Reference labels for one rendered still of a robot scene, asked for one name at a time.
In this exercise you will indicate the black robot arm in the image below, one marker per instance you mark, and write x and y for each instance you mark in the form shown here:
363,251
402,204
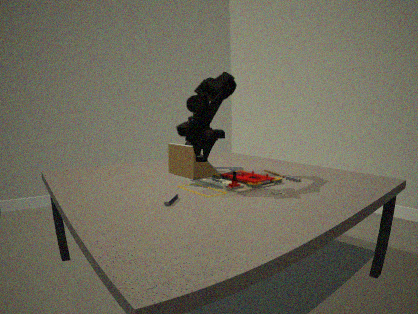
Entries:
214,90

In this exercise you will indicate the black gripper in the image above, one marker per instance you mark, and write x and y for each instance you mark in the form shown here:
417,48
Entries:
210,135

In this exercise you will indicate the black wheel with grey hub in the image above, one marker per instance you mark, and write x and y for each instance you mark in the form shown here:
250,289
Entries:
200,158

